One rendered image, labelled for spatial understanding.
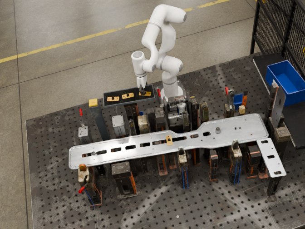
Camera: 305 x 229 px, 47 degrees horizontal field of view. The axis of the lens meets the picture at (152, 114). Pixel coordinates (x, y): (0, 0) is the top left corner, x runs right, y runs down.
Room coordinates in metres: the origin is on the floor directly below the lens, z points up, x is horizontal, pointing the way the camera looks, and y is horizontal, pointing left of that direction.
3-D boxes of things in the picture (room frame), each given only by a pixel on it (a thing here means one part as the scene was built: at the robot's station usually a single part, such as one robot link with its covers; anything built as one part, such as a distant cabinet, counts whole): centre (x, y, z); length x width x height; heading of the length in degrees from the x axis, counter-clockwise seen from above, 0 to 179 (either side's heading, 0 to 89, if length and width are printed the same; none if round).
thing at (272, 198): (1.03, -0.70, 0.84); 0.11 x 0.06 x 0.29; 0
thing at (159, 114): (1.60, -0.05, 0.89); 0.13 x 0.11 x 0.38; 0
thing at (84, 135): (1.57, 0.51, 0.88); 0.11 x 0.10 x 0.36; 0
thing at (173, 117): (1.61, -0.18, 0.94); 0.18 x 0.13 x 0.49; 90
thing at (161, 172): (1.40, 0.00, 0.84); 0.17 x 0.06 x 0.29; 0
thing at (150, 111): (1.62, 0.01, 0.90); 0.05 x 0.05 x 0.40; 0
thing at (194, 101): (1.62, -0.31, 0.91); 0.07 x 0.05 x 0.42; 0
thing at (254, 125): (1.40, -0.06, 1.00); 1.38 x 0.22 x 0.02; 90
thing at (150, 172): (1.41, 0.13, 0.84); 0.13 x 0.11 x 0.29; 0
